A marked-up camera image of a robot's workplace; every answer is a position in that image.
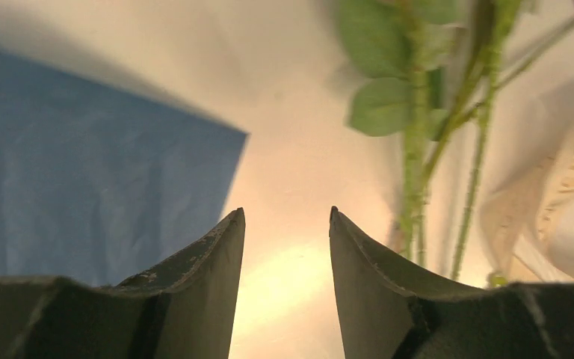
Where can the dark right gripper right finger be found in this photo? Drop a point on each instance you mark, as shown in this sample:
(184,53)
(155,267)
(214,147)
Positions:
(389,307)

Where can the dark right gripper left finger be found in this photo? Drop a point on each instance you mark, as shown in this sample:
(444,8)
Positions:
(183,307)

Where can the blue wrapping paper sheet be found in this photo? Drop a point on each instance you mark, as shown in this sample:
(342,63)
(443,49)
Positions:
(99,184)

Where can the pink fake flower bunch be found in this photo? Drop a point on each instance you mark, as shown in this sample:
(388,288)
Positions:
(432,67)

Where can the cream lace ribbon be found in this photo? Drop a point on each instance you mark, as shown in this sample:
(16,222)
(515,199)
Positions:
(529,223)

